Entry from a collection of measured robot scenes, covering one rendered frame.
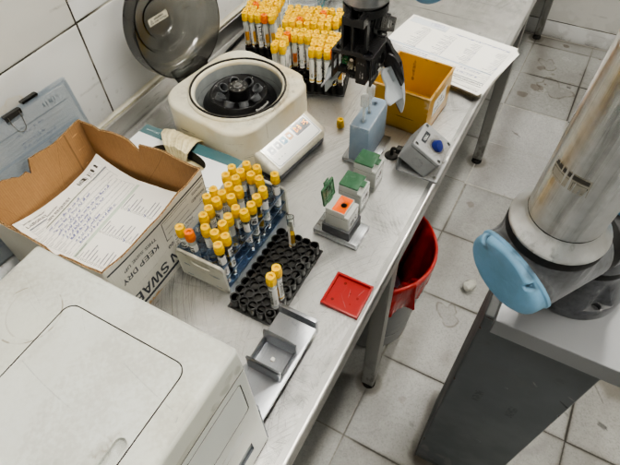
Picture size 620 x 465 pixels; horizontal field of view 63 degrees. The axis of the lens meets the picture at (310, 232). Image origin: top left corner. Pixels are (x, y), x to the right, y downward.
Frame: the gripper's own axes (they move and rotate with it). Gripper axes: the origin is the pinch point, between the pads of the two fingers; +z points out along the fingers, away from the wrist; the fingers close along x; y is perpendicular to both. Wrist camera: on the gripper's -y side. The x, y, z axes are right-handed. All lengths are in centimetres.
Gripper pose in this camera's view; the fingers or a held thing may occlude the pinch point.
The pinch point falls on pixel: (364, 100)
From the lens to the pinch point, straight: 97.5
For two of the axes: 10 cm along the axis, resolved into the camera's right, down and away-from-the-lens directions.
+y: -4.5, 7.1, -5.4
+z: 0.3, 6.1, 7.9
